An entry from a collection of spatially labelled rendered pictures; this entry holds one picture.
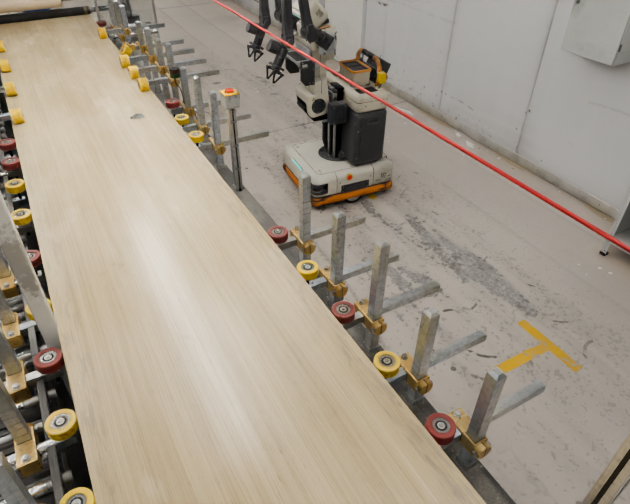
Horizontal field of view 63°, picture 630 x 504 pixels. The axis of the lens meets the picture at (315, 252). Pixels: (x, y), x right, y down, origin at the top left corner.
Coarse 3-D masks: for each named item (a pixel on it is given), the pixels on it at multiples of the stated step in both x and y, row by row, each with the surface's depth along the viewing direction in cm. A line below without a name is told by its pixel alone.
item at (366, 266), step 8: (392, 256) 209; (360, 264) 204; (368, 264) 204; (344, 272) 200; (352, 272) 201; (360, 272) 204; (312, 280) 197; (320, 280) 197; (312, 288) 194; (320, 288) 197
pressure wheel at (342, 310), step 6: (336, 306) 173; (342, 306) 173; (348, 306) 173; (336, 312) 171; (342, 312) 171; (348, 312) 171; (354, 312) 171; (336, 318) 170; (342, 318) 169; (348, 318) 170
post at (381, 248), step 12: (384, 240) 157; (384, 252) 157; (372, 264) 163; (384, 264) 160; (372, 276) 165; (384, 276) 164; (372, 288) 167; (384, 288) 167; (372, 300) 170; (372, 312) 173; (372, 336) 179
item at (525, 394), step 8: (536, 384) 158; (520, 392) 156; (528, 392) 156; (536, 392) 156; (504, 400) 153; (512, 400) 153; (520, 400) 154; (528, 400) 157; (496, 408) 151; (504, 408) 151; (512, 408) 154; (496, 416) 151; (456, 432) 145; (456, 440) 145
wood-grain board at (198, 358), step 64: (64, 64) 360; (64, 128) 280; (128, 128) 280; (64, 192) 229; (128, 192) 229; (192, 192) 230; (64, 256) 193; (128, 256) 194; (192, 256) 194; (256, 256) 194; (64, 320) 168; (128, 320) 168; (192, 320) 168; (256, 320) 168; (320, 320) 168; (128, 384) 148; (192, 384) 148; (256, 384) 148; (320, 384) 149; (384, 384) 149; (128, 448) 132; (192, 448) 132; (256, 448) 133; (320, 448) 133; (384, 448) 133
